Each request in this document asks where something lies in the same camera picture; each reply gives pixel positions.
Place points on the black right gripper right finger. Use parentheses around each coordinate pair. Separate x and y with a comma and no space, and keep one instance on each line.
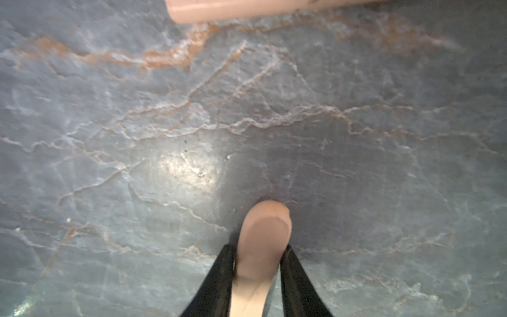
(299,296)

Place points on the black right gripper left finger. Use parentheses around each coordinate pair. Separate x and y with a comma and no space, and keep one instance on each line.
(214,295)

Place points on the peach knife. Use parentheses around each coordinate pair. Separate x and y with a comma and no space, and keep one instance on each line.
(263,238)
(192,11)

